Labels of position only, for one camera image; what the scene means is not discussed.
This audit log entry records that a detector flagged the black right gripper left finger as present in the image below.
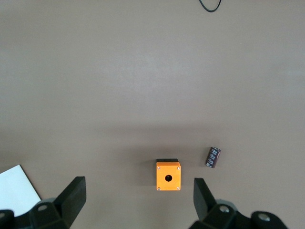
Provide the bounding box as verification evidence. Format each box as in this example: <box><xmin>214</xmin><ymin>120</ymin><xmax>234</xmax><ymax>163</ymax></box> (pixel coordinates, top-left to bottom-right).
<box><xmin>0</xmin><ymin>176</ymin><xmax>86</xmax><ymax>229</ymax></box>

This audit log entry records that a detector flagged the white drawer cabinet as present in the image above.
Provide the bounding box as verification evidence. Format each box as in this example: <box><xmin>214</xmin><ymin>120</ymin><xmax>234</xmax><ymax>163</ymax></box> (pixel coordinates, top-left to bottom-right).
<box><xmin>0</xmin><ymin>164</ymin><xmax>41</xmax><ymax>217</ymax></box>

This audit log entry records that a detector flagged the orange button enclosure box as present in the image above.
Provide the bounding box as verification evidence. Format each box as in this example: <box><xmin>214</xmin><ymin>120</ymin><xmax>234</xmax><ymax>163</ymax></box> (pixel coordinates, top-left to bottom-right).
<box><xmin>156</xmin><ymin>158</ymin><xmax>182</xmax><ymax>191</ymax></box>

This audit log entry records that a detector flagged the thin black cable loop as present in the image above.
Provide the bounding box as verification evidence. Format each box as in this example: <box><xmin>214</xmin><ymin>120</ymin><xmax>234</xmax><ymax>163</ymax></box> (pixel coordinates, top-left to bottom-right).
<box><xmin>199</xmin><ymin>0</ymin><xmax>222</xmax><ymax>12</ymax></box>

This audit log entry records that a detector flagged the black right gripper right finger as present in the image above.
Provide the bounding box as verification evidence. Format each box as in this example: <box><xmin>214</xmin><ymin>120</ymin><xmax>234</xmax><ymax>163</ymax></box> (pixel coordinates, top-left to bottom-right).
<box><xmin>189</xmin><ymin>177</ymin><xmax>289</xmax><ymax>229</ymax></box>

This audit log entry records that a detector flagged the dark cylindrical capacitor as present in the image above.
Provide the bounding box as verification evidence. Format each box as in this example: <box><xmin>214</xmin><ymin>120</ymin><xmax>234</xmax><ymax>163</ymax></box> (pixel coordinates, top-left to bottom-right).
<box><xmin>204</xmin><ymin>146</ymin><xmax>222</xmax><ymax>169</ymax></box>

